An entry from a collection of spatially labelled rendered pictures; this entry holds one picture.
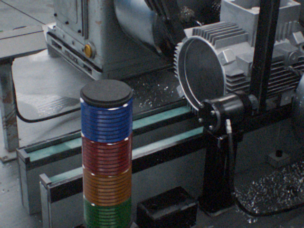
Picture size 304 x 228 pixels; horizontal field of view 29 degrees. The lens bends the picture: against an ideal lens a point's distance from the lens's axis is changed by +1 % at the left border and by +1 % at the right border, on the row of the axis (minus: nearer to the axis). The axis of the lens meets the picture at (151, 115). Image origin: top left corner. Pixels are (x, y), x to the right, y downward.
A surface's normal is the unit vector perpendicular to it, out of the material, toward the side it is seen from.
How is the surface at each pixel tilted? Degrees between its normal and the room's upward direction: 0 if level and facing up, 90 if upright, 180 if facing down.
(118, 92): 0
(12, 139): 90
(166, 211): 0
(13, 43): 60
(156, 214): 0
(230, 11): 90
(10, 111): 90
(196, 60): 84
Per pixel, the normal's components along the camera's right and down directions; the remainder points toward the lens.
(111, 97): 0.03, -0.87
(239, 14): -0.84, 0.25
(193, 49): 0.50, 0.71
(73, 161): 0.55, 0.43
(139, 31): -0.81, 0.44
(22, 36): 0.50, -0.07
